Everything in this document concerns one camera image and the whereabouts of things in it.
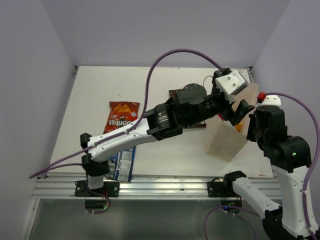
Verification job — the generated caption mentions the white paper bag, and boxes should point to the white paper bag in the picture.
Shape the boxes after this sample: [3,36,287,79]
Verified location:
[204,82,259,162]

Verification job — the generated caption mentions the red Doritos chip bag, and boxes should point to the red Doritos chip bag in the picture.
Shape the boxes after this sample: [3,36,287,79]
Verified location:
[103,101,140,134]

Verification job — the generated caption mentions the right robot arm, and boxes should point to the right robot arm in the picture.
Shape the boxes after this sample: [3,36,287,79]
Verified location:
[222,105,320,240]

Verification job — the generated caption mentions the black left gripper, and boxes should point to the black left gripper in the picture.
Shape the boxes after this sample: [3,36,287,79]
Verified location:
[183,72,254,127]

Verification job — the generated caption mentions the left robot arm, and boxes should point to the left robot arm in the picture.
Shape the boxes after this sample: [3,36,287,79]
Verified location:
[80,68,254,197]

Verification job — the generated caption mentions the blue cookie packet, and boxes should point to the blue cookie packet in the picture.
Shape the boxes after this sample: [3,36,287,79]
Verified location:
[105,147,136,183]

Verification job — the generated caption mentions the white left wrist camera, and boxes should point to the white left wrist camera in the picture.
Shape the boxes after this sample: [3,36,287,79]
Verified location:
[215,70,249,96]

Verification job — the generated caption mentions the aluminium table frame rail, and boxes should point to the aluminium table frame rail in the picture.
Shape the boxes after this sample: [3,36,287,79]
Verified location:
[19,65,308,240]

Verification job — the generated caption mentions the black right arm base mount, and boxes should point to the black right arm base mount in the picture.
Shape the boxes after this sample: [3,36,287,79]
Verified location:
[206,178,239,198]

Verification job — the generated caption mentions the brown Kettle chips bag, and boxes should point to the brown Kettle chips bag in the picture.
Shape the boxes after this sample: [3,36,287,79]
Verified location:
[168,88,207,129]

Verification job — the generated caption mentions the orange Lot 100 gummy bag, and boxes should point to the orange Lot 100 gummy bag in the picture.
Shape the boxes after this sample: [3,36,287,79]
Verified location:
[235,123,244,133]

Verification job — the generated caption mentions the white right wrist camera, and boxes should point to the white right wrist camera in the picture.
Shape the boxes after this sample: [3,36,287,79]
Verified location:
[257,92,281,107]

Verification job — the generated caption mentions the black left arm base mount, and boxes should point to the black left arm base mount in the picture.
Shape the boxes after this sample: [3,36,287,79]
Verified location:
[74,180,120,198]

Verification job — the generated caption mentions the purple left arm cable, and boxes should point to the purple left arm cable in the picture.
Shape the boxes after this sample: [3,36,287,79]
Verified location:
[28,48,227,216]

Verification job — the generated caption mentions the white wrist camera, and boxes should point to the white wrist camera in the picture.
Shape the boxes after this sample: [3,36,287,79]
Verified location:
[257,92,281,107]
[215,70,249,96]

